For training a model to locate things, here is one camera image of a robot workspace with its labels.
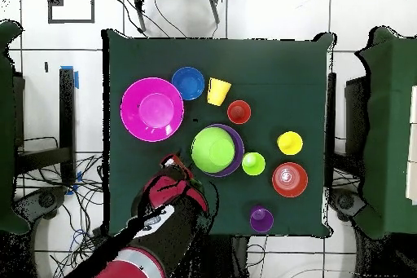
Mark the green bowl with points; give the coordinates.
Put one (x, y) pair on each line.
(211, 149)

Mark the pink bowl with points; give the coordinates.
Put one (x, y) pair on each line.
(151, 110)

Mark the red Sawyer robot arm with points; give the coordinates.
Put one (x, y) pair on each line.
(163, 225)

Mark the purple bowl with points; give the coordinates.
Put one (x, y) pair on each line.
(239, 154)

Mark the green cup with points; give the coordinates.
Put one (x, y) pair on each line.
(253, 164)

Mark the orange cup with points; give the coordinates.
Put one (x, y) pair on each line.
(238, 111)

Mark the blue bowl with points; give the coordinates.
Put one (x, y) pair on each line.
(188, 83)

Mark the yellow ribbed cup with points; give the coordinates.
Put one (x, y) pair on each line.
(217, 92)

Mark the purple cup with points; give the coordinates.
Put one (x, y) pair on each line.
(262, 221)

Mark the tall yellow cup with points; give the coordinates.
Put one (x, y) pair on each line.
(290, 142)

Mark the black metal stand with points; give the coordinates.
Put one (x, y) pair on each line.
(67, 111)

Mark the orange bowl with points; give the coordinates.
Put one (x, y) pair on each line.
(298, 180)

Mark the blue tape strip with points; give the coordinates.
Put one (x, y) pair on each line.
(77, 80)

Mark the dark green tablecloth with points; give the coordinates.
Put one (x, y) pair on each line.
(277, 72)

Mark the neighbouring green-clothed table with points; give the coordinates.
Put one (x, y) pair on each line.
(387, 128)
(6, 128)

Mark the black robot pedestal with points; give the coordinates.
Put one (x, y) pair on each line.
(234, 258)

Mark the grey robot pedestal leg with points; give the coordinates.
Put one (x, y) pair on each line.
(345, 201)
(45, 199)

